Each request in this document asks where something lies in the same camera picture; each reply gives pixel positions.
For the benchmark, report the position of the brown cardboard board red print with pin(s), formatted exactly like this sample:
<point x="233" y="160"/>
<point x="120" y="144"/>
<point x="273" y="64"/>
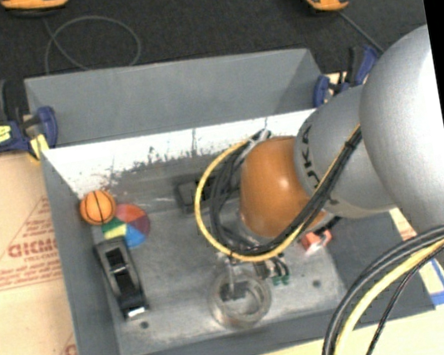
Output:
<point x="27" y="323"/>

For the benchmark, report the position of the clear glass cup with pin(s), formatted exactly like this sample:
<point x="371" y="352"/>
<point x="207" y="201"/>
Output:
<point x="252" y="308"/>

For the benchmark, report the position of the orange and white small object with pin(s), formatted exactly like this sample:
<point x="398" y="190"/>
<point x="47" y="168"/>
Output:
<point x="316" y="242"/>

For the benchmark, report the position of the dark grey rectangular block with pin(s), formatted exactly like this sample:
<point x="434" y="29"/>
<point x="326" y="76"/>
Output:
<point x="186" y="197"/>

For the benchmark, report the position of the grey metal bin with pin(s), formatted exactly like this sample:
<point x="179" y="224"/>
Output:
<point x="150" y="100"/>

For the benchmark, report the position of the orange toy basketball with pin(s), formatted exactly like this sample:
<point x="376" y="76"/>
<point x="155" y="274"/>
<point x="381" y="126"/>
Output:
<point x="97" y="207"/>

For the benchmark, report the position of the black tape dispenser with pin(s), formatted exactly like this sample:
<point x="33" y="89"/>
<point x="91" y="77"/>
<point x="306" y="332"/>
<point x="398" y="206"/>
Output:
<point x="122" y="282"/>

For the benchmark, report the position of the multicolour round disc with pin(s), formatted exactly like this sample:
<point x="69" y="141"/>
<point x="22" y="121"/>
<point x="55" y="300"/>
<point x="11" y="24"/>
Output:
<point x="135" y="225"/>

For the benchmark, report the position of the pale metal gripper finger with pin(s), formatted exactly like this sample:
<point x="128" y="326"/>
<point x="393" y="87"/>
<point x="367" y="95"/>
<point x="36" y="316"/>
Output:
<point x="221" y="259"/>
<point x="233" y="278"/>

